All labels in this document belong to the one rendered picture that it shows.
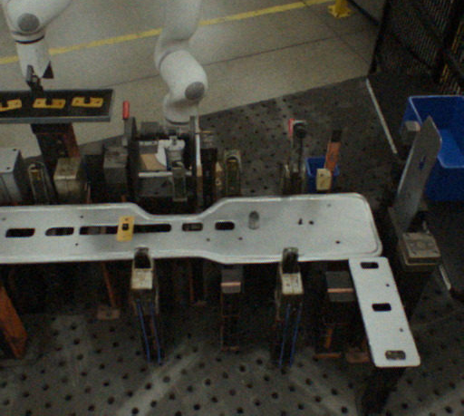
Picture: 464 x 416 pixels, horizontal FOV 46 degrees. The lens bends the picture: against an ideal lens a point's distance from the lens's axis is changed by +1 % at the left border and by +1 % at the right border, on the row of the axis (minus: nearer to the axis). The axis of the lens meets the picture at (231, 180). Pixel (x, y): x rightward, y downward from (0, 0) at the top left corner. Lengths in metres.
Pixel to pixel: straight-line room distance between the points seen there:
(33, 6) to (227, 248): 0.74
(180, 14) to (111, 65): 2.38
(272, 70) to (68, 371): 2.71
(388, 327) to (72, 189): 0.89
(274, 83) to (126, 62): 1.05
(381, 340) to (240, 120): 1.23
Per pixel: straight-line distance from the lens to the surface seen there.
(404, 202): 1.48
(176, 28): 1.61
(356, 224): 1.49
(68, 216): 1.53
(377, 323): 1.33
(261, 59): 3.94
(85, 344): 1.64
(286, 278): 1.30
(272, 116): 2.28
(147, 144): 1.45
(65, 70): 3.96
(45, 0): 1.37
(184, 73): 1.63
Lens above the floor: 2.11
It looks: 45 degrees down
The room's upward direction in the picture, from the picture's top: 1 degrees clockwise
